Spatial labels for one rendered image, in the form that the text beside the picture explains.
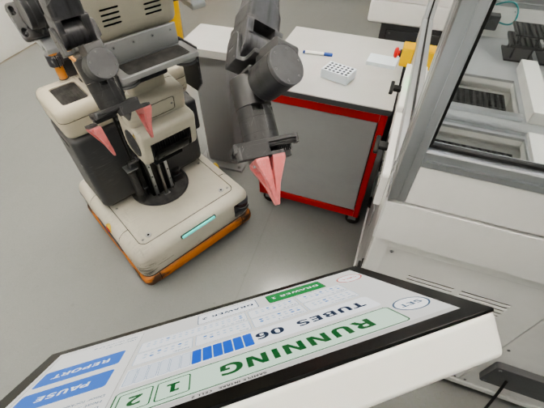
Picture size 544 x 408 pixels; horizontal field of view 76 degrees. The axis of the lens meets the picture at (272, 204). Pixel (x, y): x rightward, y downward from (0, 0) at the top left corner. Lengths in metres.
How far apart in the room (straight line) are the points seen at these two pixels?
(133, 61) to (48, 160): 1.67
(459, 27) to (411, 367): 0.46
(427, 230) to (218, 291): 1.11
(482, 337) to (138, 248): 1.38
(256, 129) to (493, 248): 0.61
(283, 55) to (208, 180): 1.32
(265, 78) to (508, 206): 0.55
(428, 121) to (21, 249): 2.02
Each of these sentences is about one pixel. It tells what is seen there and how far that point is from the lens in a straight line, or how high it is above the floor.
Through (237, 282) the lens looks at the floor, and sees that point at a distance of 1.73.
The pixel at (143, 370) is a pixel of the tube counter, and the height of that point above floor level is 1.11.
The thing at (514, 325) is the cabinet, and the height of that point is 0.58.
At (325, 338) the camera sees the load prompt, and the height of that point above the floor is 1.16.
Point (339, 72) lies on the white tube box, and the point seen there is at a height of 0.80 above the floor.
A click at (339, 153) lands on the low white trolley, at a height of 0.49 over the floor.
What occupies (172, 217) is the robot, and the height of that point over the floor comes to 0.28.
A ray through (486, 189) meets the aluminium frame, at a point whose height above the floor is 1.03.
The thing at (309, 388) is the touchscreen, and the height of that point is 1.19.
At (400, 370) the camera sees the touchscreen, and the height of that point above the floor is 1.18.
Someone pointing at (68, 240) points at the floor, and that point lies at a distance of 2.15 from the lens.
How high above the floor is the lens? 1.51
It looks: 49 degrees down
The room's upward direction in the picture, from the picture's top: straight up
